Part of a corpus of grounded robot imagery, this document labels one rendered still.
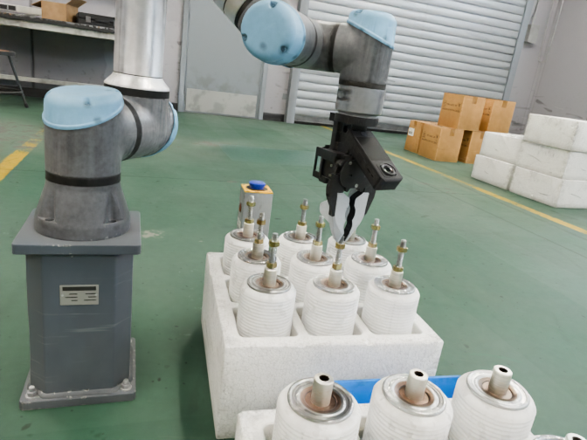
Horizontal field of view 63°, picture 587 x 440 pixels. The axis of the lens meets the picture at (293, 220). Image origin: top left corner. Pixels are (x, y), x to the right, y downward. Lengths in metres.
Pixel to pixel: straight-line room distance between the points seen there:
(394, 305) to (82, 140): 0.58
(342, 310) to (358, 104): 0.34
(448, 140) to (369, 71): 3.82
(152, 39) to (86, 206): 0.31
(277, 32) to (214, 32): 5.13
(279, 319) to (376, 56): 0.44
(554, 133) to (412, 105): 3.40
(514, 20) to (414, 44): 1.50
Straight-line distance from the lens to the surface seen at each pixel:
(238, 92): 5.81
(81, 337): 0.90
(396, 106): 6.50
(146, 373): 1.02
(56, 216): 0.83
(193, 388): 0.98
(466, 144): 4.73
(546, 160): 3.49
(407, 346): 0.88
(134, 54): 0.91
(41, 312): 0.88
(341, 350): 0.83
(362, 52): 0.75
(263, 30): 0.64
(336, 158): 0.78
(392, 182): 0.73
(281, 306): 0.79
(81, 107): 0.80
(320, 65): 0.78
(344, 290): 0.83
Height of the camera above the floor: 0.60
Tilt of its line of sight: 17 degrees down
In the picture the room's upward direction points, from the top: 8 degrees clockwise
